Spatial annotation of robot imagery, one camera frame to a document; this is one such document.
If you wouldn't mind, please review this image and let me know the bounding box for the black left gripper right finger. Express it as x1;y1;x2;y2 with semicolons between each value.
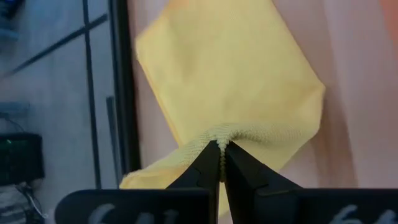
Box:
225;141;398;224

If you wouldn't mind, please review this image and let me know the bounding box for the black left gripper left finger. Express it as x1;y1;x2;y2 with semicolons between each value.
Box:
54;139;221;224

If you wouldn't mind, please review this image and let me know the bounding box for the yellow microfiber towel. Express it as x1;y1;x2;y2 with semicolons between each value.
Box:
119;0;326;218

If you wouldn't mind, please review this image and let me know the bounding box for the black keyboard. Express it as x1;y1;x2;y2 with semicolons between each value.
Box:
0;133;44;187

